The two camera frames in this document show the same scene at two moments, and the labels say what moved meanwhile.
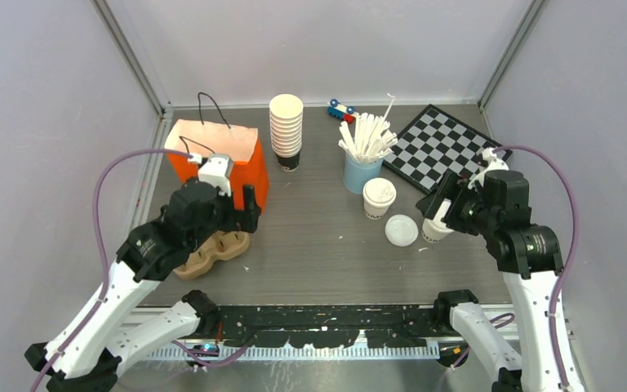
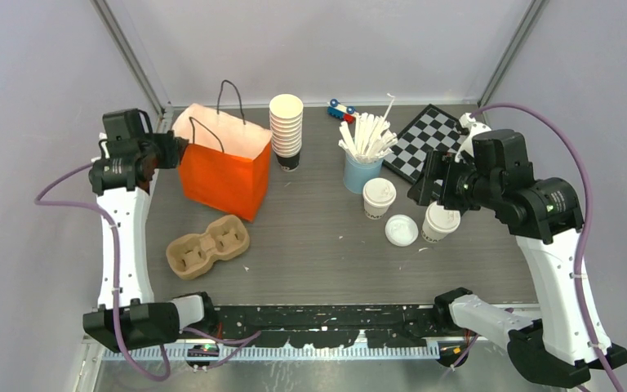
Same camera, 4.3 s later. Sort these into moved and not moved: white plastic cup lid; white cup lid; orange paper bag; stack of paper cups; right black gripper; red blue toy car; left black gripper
Moved: left black gripper; right black gripper; orange paper bag
Not moved: red blue toy car; white plastic cup lid; stack of paper cups; white cup lid
